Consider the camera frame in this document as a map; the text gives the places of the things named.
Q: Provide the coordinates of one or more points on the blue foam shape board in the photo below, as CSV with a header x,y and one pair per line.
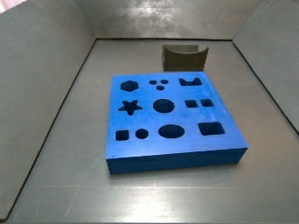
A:
x,y
168,123

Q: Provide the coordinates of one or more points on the black curved holder stand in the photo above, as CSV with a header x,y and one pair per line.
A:
x,y
182,58

